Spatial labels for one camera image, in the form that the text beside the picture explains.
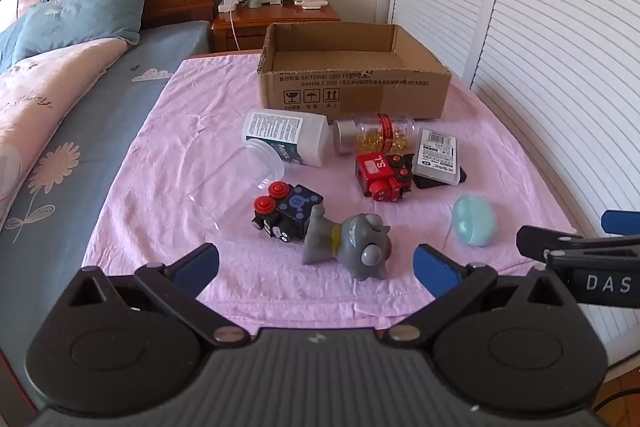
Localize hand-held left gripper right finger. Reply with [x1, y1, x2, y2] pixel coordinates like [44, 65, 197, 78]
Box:
[382, 243, 581, 348]

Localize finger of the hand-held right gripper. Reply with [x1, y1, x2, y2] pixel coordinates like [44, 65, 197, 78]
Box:
[601, 209, 640, 238]
[516, 226, 640, 269]

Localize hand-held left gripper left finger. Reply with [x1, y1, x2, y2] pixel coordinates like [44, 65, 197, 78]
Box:
[65, 243, 251, 348]

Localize teal egg-shaped case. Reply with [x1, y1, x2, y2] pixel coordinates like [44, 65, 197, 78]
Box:
[452, 195, 496, 248]

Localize grey squeeze toy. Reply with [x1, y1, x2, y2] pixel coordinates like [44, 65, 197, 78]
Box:
[301, 204, 392, 282]

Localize black toy train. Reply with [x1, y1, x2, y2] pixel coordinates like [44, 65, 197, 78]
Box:
[251, 182, 323, 244]

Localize clear pack with white label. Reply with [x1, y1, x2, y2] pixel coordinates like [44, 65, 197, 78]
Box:
[413, 128, 461, 185]

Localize white plastic bottle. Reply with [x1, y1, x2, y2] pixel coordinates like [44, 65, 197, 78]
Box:
[243, 111, 330, 168]

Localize brown cardboard box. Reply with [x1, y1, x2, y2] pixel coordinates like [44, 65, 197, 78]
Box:
[256, 23, 452, 122]

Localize black remote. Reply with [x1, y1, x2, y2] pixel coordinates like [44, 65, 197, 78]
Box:
[411, 166, 468, 191]

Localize red toy train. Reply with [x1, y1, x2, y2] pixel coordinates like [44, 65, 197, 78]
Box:
[356, 152, 416, 204]

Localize pink cloth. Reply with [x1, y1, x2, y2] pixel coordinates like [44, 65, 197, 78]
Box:
[82, 52, 576, 333]

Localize clear pill bottle silver cap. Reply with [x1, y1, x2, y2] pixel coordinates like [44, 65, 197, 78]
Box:
[332, 114, 417, 156]

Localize blue floral bed sheet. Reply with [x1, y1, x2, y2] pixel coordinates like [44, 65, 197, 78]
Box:
[0, 19, 211, 358]

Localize white louvered closet doors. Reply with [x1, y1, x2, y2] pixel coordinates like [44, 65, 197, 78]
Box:
[387, 0, 640, 358]

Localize pink floral pillow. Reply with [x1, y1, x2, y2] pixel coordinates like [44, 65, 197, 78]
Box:
[0, 38, 133, 228]

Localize wooden nightstand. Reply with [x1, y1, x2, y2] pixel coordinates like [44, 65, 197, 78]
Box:
[211, 2, 342, 54]

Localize blue pillow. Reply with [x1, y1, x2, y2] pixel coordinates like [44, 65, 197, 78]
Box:
[0, 0, 153, 72]

